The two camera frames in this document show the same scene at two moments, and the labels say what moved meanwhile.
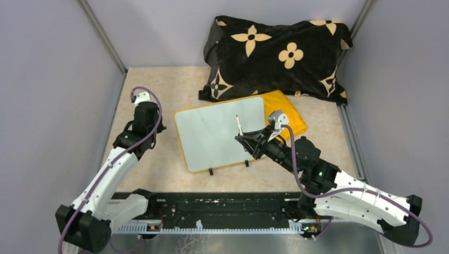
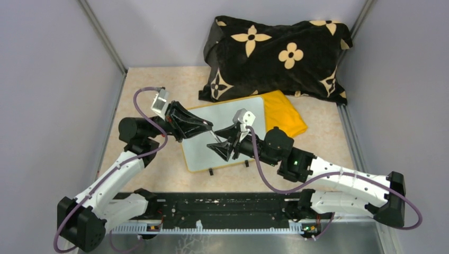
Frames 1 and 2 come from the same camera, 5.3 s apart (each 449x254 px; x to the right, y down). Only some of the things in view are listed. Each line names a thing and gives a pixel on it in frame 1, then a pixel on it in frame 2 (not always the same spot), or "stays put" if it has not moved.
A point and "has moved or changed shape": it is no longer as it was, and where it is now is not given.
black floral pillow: x=243 y=57 stays put
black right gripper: x=254 y=146 -> x=223 y=149
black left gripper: x=160 y=128 -> x=182 y=123
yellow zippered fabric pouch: x=276 y=100 stays put
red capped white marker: x=239 y=126 has moved or changed shape
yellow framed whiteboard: x=208 y=132 stays put
